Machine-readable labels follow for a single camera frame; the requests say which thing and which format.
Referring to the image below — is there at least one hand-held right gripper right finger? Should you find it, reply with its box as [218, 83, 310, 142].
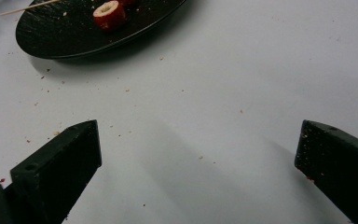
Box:
[294, 119, 358, 224]

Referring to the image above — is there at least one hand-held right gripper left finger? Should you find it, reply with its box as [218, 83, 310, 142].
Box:
[9, 119, 103, 224]

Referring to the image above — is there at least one black round plate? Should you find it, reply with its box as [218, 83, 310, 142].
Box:
[15, 0, 187, 60]

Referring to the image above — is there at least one thin wooden skewer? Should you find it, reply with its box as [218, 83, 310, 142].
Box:
[0, 0, 60, 17]

